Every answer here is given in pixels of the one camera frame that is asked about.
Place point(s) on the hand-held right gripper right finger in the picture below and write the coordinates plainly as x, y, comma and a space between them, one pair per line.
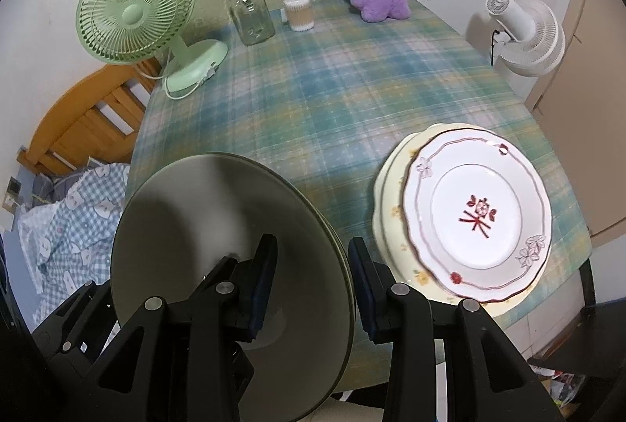
364, 300

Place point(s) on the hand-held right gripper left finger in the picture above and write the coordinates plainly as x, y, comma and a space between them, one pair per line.
261, 295

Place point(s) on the yellow floral plate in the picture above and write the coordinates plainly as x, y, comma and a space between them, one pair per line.
386, 207

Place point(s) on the large floral bowl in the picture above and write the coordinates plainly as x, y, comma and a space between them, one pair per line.
186, 216

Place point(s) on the white red-rimmed plate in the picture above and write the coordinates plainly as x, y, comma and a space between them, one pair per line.
479, 187

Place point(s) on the blue checked blanket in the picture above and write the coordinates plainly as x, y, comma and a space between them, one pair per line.
73, 216

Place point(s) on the colourful printed packaging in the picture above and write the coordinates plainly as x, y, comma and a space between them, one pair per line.
562, 383

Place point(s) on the black furniture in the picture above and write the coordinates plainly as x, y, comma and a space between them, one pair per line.
587, 334

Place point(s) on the glass jar with dark lid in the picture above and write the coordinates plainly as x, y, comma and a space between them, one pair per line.
252, 21

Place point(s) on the ribbed glass cup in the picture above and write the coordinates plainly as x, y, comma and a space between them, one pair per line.
299, 14

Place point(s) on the beige door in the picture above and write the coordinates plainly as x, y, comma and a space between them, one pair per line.
601, 109

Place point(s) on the green desk fan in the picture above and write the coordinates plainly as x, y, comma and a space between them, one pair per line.
134, 14

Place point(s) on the white standing fan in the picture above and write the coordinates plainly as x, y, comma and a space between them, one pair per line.
518, 21

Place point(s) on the wall outlet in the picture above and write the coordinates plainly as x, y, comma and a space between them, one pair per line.
12, 194

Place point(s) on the wooden bed frame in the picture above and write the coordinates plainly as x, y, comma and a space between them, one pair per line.
78, 124

